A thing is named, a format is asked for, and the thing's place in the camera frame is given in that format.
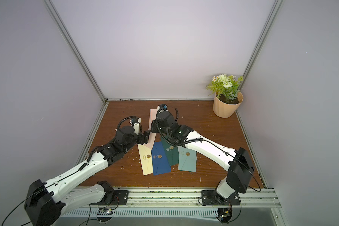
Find pink envelope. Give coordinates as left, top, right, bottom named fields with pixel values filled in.
left=144, top=109, right=157, bottom=150

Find navy blue envelope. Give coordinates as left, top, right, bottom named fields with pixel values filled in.
left=151, top=142, right=171, bottom=175

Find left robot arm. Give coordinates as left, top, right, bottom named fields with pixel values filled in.
left=21, top=116, right=150, bottom=226

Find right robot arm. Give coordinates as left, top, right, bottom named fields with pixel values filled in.
left=151, top=104, right=255, bottom=205

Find cream yellow envelope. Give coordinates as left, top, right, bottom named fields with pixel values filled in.
left=137, top=144, right=153, bottom=176

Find dark green envelope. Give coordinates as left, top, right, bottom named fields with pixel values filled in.
left=161, top=139, right=179, bottom=166

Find grey envelope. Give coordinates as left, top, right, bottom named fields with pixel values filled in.
left=178, top=146, right=198, bottom=162

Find teal envelope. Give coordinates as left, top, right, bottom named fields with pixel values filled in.
left=178, top=159, right=197, bottom=172

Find ribbed terracotta plant pot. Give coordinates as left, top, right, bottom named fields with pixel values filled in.
left=213, top=92, right=244, bottom=118

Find green plant white flowers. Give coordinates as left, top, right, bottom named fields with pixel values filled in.
left=206, top=74, right=244, bottom=105

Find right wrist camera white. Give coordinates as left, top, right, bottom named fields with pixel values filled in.
left=157, top=104, right=168, bottom=111

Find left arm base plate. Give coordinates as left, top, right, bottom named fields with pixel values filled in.
left=90, top=190, right=129, bottom=206

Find left circuit board with wires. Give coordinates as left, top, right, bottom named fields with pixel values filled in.
left=79, top=197, right=120, bottom=226

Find circuit board with wires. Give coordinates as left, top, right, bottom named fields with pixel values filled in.
left=216, top=193, right=242, bottom=224
left=79, top=197, right=120, bottom=226

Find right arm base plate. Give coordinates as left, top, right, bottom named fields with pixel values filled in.
left=199, top=190, right=240, bottom=206

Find white vented cable duct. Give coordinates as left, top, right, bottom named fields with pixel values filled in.
left=63, top=208, right=218, bottom=218

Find right circuit board with wires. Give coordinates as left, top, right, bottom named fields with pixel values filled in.
left=216, top=193, right=242, bottom=224

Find aluminium front rail frame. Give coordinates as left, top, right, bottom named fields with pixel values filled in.
left=48, top=187, right=283, bottom=210

